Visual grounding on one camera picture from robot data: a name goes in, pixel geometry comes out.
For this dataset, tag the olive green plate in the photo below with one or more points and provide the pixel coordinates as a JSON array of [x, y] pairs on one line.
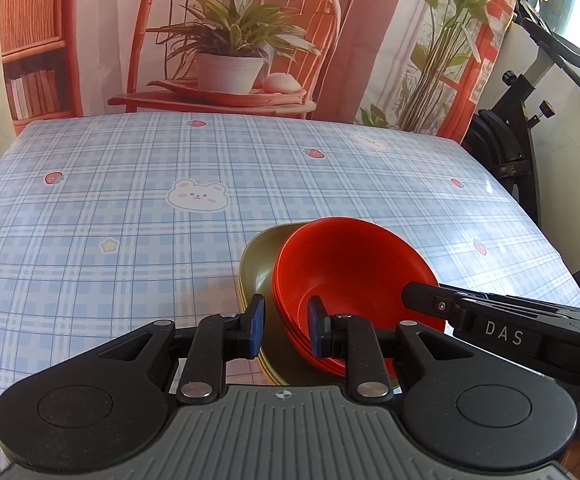
[[255, 275]]

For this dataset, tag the printed room backdrop cloth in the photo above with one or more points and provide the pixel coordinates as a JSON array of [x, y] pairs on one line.
[[410, 65]]

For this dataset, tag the blue plaid tablecloth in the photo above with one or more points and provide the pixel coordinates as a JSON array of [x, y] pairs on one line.
[[109, 222]]

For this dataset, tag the black exercise bike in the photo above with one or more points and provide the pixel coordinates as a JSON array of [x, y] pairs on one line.
[[500, 137]]

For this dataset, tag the red bowl front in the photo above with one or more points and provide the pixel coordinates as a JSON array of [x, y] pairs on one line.
[[355, 267]]

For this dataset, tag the red bowl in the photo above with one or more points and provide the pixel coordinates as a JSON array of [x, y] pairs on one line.
[[320, 359], [355, 267]]

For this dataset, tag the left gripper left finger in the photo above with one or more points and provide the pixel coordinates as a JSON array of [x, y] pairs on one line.
[[208, 347]]

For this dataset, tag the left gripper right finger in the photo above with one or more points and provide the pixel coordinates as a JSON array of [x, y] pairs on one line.
[[352, 340]]

